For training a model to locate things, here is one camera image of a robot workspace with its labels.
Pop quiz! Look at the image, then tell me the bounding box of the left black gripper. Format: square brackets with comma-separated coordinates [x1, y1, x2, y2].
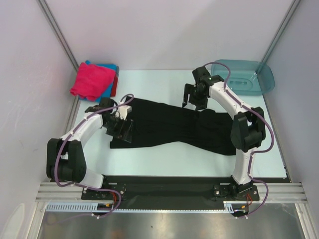
[103, 115, 133, 142]

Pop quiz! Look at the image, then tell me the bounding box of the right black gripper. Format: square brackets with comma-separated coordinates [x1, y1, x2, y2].
[182, 83, 208, 111]

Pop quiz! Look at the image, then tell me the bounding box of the black t shirt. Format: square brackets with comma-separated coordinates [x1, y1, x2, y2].
[110, 98, 236, 156]

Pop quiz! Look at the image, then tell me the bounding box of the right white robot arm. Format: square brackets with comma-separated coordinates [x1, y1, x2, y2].
[182, 66, 266, 200]

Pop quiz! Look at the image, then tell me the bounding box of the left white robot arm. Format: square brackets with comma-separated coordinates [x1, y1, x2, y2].
[46, 94, 134, 199]

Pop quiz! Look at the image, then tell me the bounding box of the blue folded t shirt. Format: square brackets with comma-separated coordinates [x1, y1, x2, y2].
[79, 61, 117, 102]

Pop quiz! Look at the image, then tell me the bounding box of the red folded t shirt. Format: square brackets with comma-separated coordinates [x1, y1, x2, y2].
[110, 73, 119, 97]

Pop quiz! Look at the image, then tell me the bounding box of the teal plastic bin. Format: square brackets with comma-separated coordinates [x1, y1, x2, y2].
[211, 60, 275, 96]

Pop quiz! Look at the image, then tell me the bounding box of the pink folded t shirt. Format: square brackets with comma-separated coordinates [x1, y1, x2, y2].
[69, 61, 117, 102]

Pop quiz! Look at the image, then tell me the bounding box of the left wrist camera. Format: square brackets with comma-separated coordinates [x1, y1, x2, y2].
[116, 105, 132, 120]

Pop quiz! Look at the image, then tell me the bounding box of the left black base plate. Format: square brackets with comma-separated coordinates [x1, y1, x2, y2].
[81, 183, 126, 201]

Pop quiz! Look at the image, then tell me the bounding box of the left white cable duct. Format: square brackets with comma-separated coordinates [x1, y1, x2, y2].
[46, 203, 114, 213]

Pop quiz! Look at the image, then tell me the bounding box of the white cable duct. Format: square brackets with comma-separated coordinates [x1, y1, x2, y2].
[46, 203, 114, 213]
[224, 201, 252, 213]

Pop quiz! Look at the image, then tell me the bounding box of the right white cable duct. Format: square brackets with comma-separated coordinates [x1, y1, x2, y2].
[224, 201, 252, 213]

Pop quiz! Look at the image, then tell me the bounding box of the right aluminium corner post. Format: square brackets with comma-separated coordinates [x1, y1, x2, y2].
[261, 0, 303, 64]

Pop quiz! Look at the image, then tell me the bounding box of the aluminium corner post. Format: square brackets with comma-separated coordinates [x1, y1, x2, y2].
[261, 0, 303, 64]
[36, 0, 79, 71]

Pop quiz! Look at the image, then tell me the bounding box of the left aluminium corner post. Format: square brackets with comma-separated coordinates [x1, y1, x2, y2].
[36, 0, 79, 71]

